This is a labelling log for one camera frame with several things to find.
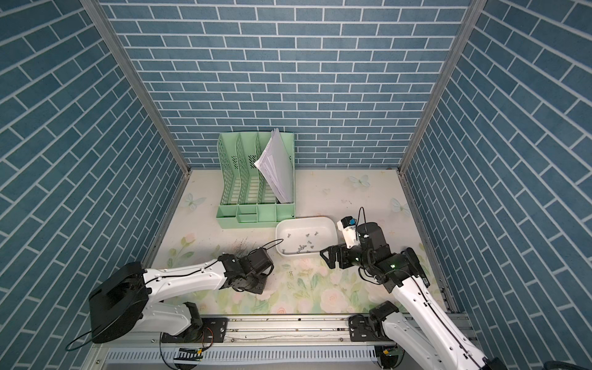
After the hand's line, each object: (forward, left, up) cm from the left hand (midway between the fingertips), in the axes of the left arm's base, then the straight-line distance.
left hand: (266, 289), depth 82 cm
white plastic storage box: (+21, -14, 0) cm, 25 cm away
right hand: (+7, -23, +16) cm, 29 cm away
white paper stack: (+40, -2, +24) cm, 47 cm away
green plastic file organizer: (+41, +14, +1) cm, 44 cm away
